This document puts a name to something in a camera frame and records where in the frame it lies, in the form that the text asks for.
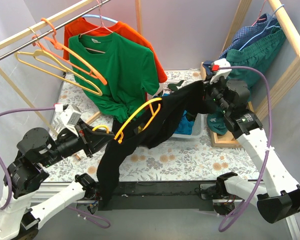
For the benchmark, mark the floral table cloth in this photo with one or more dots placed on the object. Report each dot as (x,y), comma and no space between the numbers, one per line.
(172,160)

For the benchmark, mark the wooden clothespin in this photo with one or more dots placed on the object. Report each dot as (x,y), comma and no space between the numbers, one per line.
(77,157)

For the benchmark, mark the green and white t shirt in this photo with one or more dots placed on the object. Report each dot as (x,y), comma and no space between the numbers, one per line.
(175,85)

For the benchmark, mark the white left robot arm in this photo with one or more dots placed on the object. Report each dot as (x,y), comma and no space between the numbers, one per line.
(21,221)

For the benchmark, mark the blue t shirt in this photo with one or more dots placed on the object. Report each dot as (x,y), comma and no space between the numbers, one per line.
(176,115)

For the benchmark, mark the black t shirt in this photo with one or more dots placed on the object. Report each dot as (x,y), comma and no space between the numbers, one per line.
(150,133)

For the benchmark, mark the teal green shorts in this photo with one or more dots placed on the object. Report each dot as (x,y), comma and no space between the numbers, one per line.
(215,121)

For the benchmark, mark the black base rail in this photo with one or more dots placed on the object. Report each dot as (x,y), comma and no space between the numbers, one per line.
(168,195)

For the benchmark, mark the light blue wire hanger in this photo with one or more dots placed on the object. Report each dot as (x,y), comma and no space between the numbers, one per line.
(265,28)

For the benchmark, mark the orange plastic hanger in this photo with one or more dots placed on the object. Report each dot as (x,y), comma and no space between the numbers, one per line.
(89,69)

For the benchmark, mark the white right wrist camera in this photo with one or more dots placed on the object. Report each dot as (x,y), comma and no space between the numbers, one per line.
(219,68)

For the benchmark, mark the blue checkered shorts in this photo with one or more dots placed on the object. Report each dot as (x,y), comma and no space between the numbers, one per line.
(261,51)

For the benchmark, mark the dark yellow plastic hanger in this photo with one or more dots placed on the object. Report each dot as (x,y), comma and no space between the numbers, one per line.
(120,135)

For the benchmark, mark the white plastic basket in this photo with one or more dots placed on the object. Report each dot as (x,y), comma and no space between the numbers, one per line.
(190,126)

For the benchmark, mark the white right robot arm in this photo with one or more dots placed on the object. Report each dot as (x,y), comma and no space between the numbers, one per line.
(275,192)

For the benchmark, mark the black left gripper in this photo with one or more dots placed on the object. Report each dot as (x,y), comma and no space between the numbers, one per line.
(85,139)

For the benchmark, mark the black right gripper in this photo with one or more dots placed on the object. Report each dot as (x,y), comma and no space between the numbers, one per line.
(210,90)

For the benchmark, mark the wooden clothes rack left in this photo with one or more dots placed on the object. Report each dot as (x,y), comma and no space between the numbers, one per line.
(85,6)

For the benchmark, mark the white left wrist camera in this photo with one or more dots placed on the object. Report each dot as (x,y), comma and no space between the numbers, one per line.
(70,115)

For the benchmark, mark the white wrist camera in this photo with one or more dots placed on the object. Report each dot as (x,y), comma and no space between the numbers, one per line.
(219,68)
(70,115)

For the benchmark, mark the orange t shirt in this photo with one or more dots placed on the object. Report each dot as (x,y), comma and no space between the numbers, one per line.
(81,25)

